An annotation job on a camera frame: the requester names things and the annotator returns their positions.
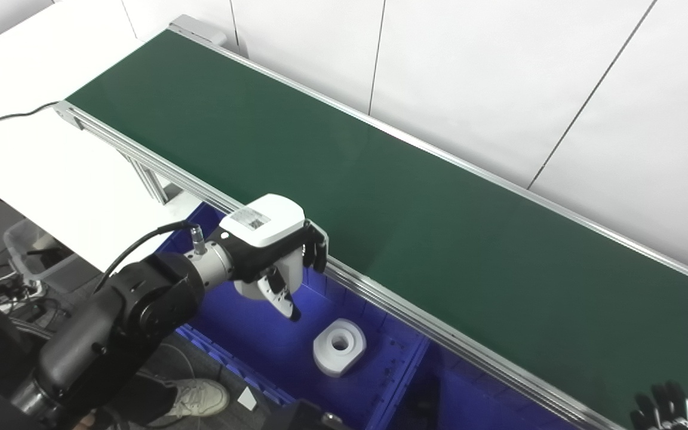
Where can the clear plastic storage box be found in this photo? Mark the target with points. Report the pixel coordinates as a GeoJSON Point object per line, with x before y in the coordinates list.
{"type": "Point", "coordinates": [39, 257]}

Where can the dark trouser leg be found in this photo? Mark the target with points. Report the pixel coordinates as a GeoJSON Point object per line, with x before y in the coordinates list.
{"type": "Point", "coordinates": [135, 397]}

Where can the white sneaker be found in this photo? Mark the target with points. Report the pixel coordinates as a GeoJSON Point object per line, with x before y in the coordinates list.
{"type": "Point", "coordinates": [200, 397]}

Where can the white power strip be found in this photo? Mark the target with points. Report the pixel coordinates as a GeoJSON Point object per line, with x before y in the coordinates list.
{"type": "Point", "coordinates": [18, 294]}

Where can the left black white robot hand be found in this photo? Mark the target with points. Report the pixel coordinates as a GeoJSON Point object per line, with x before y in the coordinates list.
{"type": "Point", "coordinates": [263, 224]}

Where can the green conveyor belt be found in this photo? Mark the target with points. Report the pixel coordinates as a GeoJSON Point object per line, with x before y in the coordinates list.
{"type": "Point", "coordinates": [380, 298]}
{"type": "Point", "coordinates": [409, 197]}

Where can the blue bin with black parts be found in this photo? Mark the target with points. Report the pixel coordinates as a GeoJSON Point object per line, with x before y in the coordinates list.
{"type": "Point", "coordinates": [487, 406]}

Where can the blue bin with white part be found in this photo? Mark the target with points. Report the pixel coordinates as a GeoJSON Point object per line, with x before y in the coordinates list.
{"type": "Point", "coordinates": [272, 346]}

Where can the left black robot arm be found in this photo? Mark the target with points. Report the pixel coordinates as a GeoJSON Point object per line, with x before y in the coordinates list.
{"type": "Point", "coordinates": [135, 304]}

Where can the white cube part with holes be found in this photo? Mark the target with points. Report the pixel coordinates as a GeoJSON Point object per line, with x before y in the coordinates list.
{"type": "Point", "coordinates": [295, 276]}

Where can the small white wedge block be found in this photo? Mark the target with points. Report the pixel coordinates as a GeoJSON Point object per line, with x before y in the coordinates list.
{"type": "Point", "coordinates": [247, 399]}

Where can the aluminium conveyor support leg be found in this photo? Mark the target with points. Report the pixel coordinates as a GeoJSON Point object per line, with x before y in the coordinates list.
{"type": "Point", "coordinates": [153, 179]}

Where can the black angular part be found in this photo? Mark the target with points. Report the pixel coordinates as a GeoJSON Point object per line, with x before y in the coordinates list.
{"type": "Point", "coordinates": [424, 395]}

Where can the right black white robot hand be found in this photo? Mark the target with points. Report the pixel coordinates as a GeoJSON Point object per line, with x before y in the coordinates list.
{"type": "Point", "coordinates": [663, 412]}

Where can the white round part with hole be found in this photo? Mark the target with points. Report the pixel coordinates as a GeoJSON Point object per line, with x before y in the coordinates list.
{"type": "Point", "coordinates": [339, 346]}

